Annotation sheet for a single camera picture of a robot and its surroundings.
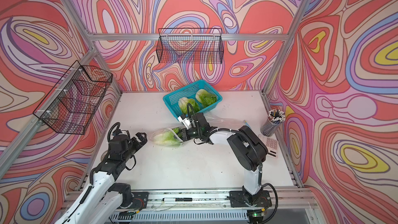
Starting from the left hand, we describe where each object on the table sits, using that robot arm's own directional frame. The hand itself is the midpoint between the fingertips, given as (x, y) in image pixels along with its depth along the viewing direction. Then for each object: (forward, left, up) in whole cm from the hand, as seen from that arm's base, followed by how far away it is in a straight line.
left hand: (143, 138), depth 83 cm
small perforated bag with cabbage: (+1, -13, +8) cm, 16 cm away
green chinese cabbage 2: (+30, -34, +1) cm, 45 cm away
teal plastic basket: (+33, -11, -5) cm, 35 cm away
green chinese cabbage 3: (+1, -14, -1) cm, 14 cm away
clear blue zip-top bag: (+17, -41, -7) cm, 45 cm away
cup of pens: (+9, -72, +7) cm, 73 cm away
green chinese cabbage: (+27, -19, -2) cm, 34 cm away
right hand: (0, -17, -3) cm, 18 cm away
